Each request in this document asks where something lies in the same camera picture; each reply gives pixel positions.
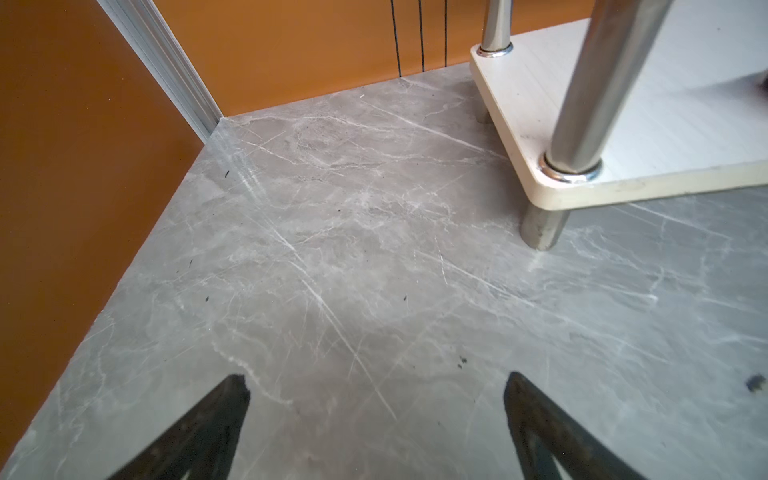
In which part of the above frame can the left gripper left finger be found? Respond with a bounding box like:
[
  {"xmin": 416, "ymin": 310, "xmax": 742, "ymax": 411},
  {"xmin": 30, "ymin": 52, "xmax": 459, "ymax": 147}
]
[{"xmin": 111, "ymin": 374, "xmax": 250, "ymax": 479}]

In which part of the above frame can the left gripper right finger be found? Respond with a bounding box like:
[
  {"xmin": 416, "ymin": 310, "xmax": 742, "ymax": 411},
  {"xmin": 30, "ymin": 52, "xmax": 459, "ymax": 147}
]
[{"xmin": 503, "ymin": 371, "xmax": 643, "ymax": 479}]

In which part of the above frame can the white two-tier shelf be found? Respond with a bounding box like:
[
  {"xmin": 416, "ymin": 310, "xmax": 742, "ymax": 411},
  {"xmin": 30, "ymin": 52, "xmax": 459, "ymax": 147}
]
[{"xmin": 470, "ymin": 1, "xmax": 767, "ymax": 250}]

